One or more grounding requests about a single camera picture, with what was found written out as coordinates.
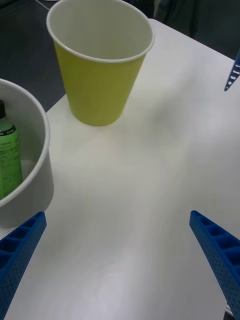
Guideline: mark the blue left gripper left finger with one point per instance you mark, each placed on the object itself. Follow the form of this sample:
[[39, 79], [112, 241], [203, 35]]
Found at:
[[17, 260]]

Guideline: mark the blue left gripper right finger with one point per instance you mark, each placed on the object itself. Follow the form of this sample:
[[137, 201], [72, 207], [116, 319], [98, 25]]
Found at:
[[222, 260]]

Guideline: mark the grey plastic waste bin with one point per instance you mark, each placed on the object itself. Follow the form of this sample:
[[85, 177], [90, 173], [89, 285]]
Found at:
[[37, 190]]

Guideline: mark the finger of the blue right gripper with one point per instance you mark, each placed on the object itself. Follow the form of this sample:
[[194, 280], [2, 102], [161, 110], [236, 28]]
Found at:
[[235, 72]]

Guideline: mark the yellow-green plastic waste bin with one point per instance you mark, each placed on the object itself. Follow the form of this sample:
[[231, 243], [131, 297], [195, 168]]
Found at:
[[97, 92]]

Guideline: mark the green bottle with black cap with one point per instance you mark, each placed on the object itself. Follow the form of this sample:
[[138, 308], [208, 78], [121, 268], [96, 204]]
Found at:
[[10, 160]]

